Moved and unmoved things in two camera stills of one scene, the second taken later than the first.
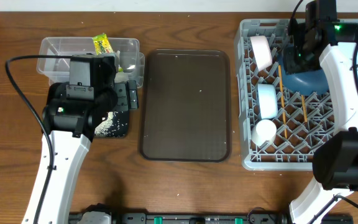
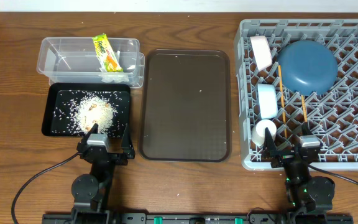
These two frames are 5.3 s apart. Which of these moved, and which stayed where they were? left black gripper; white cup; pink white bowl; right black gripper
Moved: left black gripper; right black gripper
Stayed: pink white bowl; white cup
